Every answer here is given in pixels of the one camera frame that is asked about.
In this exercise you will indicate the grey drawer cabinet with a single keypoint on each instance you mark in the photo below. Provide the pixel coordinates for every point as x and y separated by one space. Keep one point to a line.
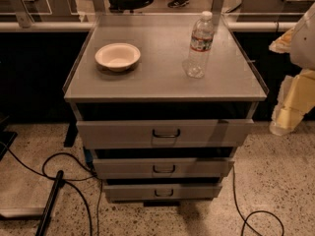
156 87

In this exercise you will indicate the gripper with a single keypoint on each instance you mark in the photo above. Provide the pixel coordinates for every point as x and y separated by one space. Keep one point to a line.
303 46

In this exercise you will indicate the clear plastic water bottle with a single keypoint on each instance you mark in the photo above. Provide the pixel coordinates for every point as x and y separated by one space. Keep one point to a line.
201 41

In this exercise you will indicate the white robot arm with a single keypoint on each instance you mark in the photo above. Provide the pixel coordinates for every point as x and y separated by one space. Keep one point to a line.
299 42

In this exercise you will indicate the grey top drawer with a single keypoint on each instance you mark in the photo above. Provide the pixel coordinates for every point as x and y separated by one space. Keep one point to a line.
164 133

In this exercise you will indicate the black stand leg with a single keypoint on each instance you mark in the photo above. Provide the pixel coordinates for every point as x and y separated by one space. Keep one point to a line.
45 218

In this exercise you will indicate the grey bottom drawer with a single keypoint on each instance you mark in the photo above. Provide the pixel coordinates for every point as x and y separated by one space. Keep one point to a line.
161 192

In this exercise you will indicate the grey drawer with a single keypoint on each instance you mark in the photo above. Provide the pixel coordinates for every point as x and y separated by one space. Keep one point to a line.
161 192
142 168
164 133

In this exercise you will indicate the black sneaker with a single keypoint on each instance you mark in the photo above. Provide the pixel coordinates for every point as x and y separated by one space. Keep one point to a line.
177 3

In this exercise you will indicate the white bowl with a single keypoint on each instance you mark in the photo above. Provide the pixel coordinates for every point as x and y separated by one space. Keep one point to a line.
117 57

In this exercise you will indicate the white horizontal rail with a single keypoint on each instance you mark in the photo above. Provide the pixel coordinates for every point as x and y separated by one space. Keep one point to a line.
72 26

